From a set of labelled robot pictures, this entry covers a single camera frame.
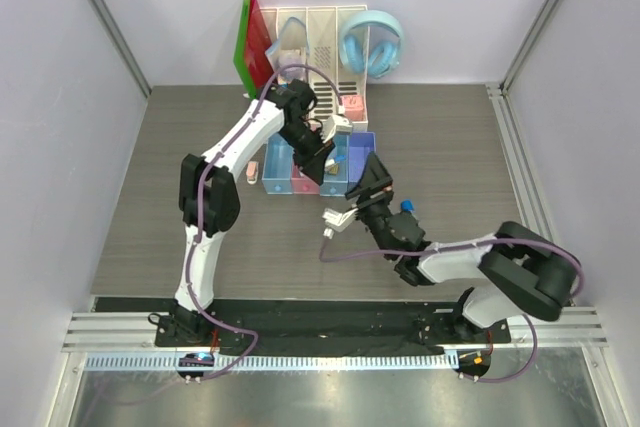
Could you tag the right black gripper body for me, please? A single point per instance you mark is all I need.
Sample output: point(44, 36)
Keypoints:
point(380, 196)

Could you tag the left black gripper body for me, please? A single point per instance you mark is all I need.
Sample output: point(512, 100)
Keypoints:
point(308, 146)

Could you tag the blue white marker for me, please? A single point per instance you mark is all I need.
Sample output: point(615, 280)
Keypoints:
point(330, 162)

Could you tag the pink drawer bin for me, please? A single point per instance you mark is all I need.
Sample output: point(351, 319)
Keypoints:
point(301, 184)

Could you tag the blue grey glue stick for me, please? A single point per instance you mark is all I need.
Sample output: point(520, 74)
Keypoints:
point(407, 206)

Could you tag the light blue drawer bin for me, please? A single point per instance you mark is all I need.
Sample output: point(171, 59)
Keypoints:
point(278, 167)

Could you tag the green red folder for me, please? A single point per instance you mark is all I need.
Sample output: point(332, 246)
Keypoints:
point(252, 42)

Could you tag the purple drawer bin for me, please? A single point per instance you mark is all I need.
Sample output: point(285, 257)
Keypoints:
point(360, 145)

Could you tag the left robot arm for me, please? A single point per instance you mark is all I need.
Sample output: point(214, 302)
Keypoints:
point(209, 199)

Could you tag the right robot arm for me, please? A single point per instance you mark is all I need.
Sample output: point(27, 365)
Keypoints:
point(512, 271)

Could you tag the pink stapler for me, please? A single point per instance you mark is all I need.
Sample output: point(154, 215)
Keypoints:
point(252, 172)

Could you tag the pink cube box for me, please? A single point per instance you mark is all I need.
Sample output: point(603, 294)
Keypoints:
point(354, 107)

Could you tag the white file organizer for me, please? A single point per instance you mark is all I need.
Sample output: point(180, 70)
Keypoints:
point(333, 81)

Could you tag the clear zip pouch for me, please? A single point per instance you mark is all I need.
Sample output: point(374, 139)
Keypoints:
point(291, 45)

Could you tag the light blue headphones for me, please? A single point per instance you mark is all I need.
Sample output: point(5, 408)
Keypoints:
point(356, 52)

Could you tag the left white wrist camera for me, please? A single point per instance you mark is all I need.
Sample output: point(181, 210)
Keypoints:
point(335, 124)

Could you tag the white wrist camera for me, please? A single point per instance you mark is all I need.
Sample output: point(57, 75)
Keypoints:
point(335, 124)
point(337, 222)

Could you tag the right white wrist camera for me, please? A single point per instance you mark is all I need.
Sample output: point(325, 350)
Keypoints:
point(337, 222)

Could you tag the white slotted cable duct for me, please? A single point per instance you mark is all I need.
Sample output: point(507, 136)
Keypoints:
point(168, 361)

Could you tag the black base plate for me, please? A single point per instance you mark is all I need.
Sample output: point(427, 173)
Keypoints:
point(326, 328)

